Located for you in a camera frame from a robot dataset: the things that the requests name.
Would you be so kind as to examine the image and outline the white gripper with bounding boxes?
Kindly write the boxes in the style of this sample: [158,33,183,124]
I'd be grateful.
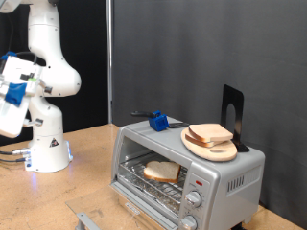
[0,56,54,139]

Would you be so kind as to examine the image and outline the glass oven door with handle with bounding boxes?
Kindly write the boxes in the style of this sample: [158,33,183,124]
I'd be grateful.
[65,181,180,230]

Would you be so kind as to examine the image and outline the metal spatula with blue block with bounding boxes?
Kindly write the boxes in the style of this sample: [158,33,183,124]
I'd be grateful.
[130,109,191,133]

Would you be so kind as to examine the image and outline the white bread slice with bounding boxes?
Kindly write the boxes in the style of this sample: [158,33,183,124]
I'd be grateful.
[184,133,223,149]
[188,123,234,144]
[143,160,182,184]

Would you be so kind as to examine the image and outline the foil lined oven tray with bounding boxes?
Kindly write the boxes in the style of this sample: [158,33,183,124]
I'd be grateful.
[117,159,186,216]

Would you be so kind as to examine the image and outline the silver toaster oven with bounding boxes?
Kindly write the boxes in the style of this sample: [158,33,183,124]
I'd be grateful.
[109,116,267,230]

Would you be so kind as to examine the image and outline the vertical metal pole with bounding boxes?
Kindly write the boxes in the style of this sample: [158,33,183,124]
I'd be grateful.
[106,0,114,125]

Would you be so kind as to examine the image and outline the silver temperature knob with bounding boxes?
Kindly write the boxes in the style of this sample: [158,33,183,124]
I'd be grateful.
[184,190,203,209]

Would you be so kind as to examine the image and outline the round wooden cutting board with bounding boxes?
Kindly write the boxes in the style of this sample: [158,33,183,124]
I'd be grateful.
[180,126,239,163]

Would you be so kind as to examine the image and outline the silver timer knob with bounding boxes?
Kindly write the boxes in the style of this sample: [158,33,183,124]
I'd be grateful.
[179,215,199,230]

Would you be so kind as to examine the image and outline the black metal bookend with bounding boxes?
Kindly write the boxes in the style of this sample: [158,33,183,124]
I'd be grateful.
[220,84,251,153]

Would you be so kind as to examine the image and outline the base cable with silver connector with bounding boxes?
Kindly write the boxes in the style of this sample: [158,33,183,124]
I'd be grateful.
[0,147,32,157]

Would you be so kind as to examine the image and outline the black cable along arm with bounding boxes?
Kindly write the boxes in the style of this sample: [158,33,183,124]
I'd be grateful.
[0,13,47,70]

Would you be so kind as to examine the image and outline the thin black base cable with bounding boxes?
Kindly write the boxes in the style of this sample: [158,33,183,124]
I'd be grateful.
[0,156,27,164]

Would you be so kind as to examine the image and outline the wire oven rack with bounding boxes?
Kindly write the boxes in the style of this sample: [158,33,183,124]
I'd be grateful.
[118,151,189,207]

